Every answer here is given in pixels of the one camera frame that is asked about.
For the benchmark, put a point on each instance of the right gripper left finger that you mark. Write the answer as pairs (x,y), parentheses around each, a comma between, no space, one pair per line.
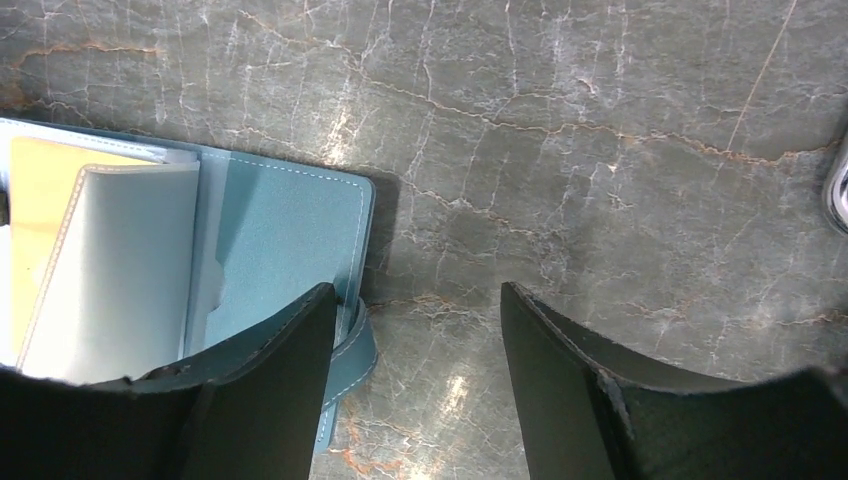
(245,408)

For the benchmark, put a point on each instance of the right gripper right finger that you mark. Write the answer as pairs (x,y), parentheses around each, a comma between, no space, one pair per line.
(591,408)

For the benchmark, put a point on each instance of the blue card holder wallet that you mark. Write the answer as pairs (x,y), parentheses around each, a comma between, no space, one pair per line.
(154,264)

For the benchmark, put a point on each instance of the orange credit card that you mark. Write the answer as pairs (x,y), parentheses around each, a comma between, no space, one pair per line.
(43,176)

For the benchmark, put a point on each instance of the black poker chip case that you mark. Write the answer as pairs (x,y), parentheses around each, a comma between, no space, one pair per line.
(834,190)

